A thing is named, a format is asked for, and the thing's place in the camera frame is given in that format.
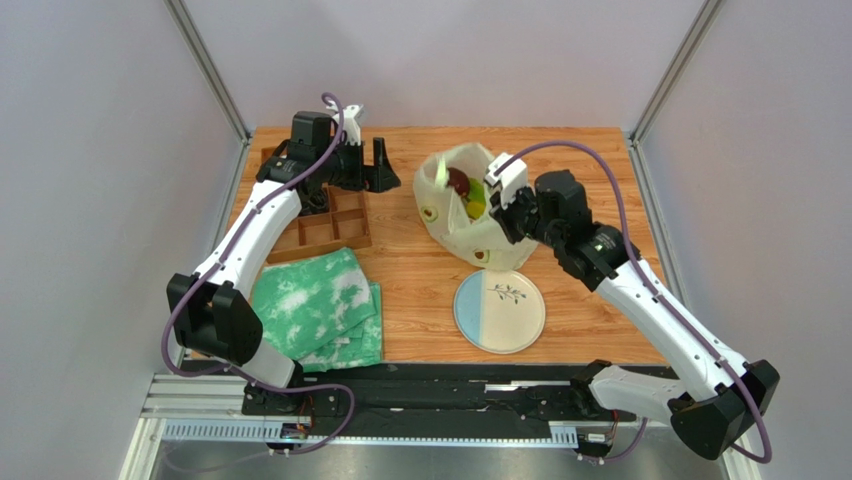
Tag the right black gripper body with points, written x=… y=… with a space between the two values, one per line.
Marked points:
x=505 y=215

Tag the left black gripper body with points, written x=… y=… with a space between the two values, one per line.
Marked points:
x=345 y=166

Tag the avocado print plastic bag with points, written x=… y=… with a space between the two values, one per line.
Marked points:
x=480 y=243

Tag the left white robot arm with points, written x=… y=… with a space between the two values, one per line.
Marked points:
x=209 y=309

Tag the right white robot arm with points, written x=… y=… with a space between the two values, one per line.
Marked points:
x=717 y=396

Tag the dark red fake fruit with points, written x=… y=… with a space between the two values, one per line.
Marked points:
x=459 y=181

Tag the wooden compartment tray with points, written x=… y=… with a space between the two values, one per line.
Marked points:
x=333 y=215

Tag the blue cream ceramic plate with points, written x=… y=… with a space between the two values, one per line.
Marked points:
x=500 y=312

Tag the green white tie-dye cloth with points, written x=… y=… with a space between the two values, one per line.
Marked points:
x=322 y=312

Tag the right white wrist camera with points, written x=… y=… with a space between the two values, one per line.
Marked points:
x=505 y=176

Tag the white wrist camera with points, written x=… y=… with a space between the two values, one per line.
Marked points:
x=505 y=176
x=352 y=117

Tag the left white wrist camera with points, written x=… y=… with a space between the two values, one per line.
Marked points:
x=352 y=117

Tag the aluminium frame post left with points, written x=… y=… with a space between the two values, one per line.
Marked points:
x=188 y=29

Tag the aluminium frame post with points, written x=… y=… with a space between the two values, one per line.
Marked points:
x=188 y=29
x=695 y=35

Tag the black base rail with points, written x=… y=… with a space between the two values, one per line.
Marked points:
x=436 y=401

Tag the aluminium frame post right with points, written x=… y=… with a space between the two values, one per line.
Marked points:
x=695 y=35

